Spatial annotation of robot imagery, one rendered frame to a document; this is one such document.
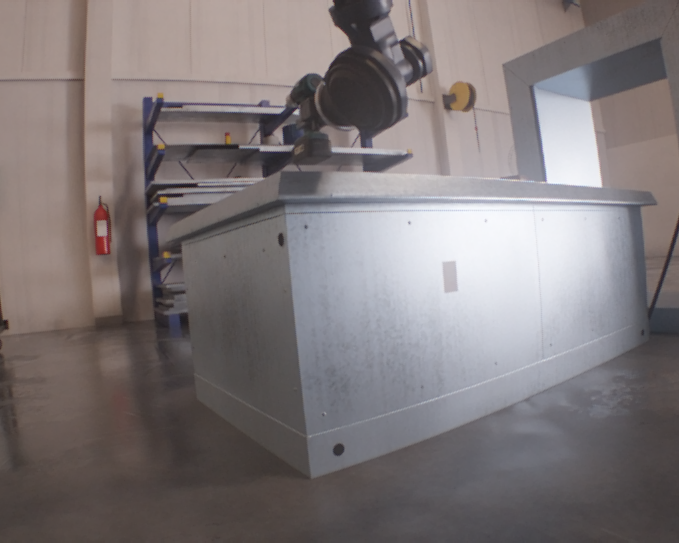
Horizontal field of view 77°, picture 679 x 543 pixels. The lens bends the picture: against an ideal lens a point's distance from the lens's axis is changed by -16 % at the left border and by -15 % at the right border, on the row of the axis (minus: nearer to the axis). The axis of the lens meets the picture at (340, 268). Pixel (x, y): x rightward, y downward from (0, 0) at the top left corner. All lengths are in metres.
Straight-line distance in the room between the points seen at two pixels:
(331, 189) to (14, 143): 5.18
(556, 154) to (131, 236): 4.42
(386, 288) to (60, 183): 4.98
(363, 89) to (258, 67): 5.73
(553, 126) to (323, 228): 2.21
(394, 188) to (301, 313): 0.34
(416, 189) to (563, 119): 2.13
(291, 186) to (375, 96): 0.24
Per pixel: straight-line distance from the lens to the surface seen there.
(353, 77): 0.94
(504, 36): 9.88
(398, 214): 1.18
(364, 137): 6.59
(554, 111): 3.14
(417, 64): 1.05
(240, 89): 6.43
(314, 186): 1.00
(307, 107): 1.21
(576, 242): 1.79
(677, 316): 2.51
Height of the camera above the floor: 0.46
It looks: 1 degrees down
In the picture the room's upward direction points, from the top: 5 degrees counter-clockwise
